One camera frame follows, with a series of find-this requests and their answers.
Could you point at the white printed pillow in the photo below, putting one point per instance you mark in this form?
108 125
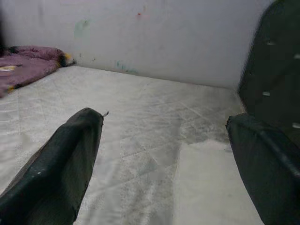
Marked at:
206 175

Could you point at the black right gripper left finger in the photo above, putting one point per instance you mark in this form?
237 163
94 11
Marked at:
54 175

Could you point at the purple cartoon mouse blanket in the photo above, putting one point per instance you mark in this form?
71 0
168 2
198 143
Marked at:
28 63

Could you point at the black tufted headboard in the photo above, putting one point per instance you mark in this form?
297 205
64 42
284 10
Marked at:
276 58

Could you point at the white grey quilted mattress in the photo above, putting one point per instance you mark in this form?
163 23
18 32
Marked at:
140 117

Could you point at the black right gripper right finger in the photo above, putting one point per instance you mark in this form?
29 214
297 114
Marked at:
272 175

